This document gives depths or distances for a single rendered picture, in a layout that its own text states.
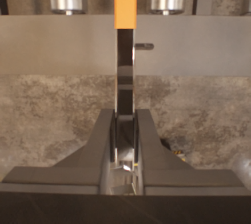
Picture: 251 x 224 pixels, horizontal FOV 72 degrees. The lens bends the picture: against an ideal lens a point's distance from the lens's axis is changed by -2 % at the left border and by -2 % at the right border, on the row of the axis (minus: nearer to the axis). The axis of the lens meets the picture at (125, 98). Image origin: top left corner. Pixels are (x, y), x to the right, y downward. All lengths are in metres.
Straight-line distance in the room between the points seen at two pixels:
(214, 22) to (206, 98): 1.37
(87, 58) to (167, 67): 0.13
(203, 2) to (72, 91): 1.19
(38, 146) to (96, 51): 1.69
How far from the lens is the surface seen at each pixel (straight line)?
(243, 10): 0.69
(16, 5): 1.71
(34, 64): 0.32
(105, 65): 0.28
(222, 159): 2.00
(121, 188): 1.56
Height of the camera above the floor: 1.44
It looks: 73 degrees down
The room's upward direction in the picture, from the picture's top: 177 degrees counter-clockwise
